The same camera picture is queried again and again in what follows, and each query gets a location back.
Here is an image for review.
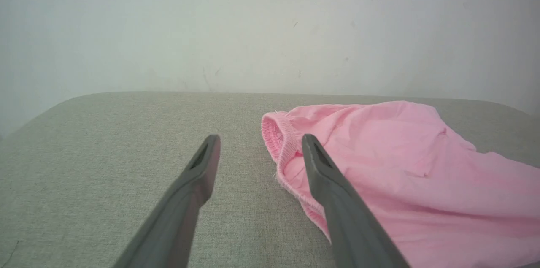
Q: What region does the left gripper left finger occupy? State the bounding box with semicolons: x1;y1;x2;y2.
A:
112;134;221;268

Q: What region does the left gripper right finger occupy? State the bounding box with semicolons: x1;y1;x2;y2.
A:
302;134;410;268

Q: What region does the pink cloth garment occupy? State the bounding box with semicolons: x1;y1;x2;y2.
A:
261;100;540;268

